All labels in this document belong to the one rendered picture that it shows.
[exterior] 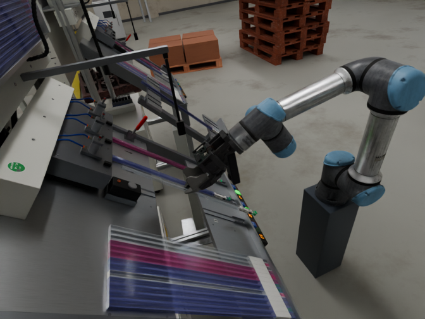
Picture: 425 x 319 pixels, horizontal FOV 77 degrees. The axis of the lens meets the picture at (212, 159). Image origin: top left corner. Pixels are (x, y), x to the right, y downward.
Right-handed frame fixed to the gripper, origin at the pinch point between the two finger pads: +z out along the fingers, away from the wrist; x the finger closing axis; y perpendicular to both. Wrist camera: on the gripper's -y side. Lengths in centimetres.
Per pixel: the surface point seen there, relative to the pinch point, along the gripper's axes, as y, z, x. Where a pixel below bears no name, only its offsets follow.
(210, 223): -12.0, 3.0, 5.0
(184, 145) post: -22, 6, -58
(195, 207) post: -61, 33, -58
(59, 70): 44.3, -2.1, -8.0
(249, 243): -26.2, -0.7, 9.9
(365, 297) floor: -122, -13, 13
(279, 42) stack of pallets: -160, -139, -326
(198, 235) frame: -55, 33, -32
